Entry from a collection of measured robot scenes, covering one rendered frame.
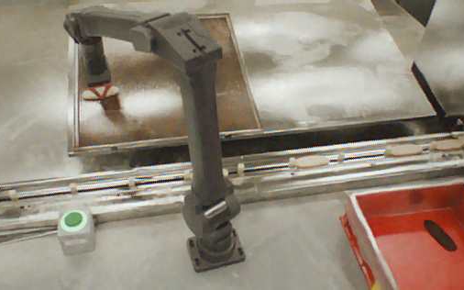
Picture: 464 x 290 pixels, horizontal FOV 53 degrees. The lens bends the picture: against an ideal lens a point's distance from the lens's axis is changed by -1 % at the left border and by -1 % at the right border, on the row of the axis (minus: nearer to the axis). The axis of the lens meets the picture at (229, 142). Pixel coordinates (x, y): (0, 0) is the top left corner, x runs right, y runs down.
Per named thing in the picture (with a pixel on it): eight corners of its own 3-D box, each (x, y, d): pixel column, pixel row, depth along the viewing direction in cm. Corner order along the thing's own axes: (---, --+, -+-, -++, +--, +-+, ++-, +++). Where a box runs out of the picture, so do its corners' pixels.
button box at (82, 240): (63, 265, 106) (53, 237, 99) (65, 237, 112) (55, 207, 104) (100, 260, 108) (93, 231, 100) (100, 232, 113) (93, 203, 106)
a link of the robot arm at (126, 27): (153, 60, 79) (204, 40, 84) (145, 27, 76) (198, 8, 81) (68, 37, 111) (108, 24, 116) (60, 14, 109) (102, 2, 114)
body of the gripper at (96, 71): (87, 88, 120) (82, 68, 114) (82, 61, 126) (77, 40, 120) (112, 83, 122) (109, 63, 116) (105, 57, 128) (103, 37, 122)
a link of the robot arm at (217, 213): (211, 250, 100) (231, 237, 102) (213, 220, 93) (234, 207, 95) (186, 221, 105) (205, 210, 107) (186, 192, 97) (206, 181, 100)
